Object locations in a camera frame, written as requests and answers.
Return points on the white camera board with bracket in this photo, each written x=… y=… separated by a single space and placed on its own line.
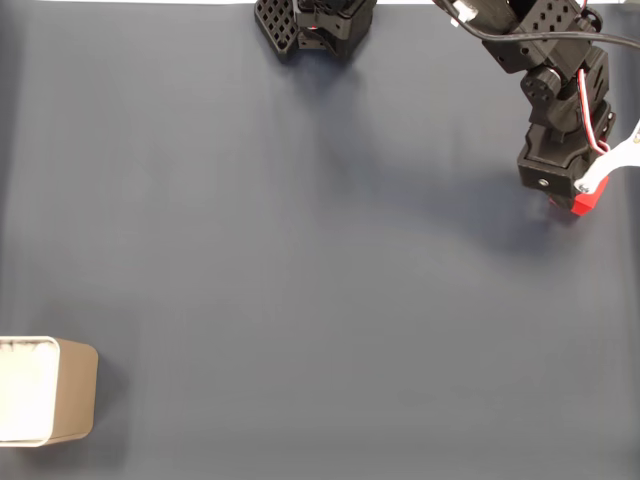
x=607 y=160

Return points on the beige square box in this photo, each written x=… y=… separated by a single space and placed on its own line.
x=75 y=395

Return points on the red cube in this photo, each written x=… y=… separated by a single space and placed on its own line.
x=587 y=202

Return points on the dark blue-grey table mat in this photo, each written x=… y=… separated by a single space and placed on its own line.
x=250 y=250

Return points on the white tissue paper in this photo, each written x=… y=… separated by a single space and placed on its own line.
x=25 y=390

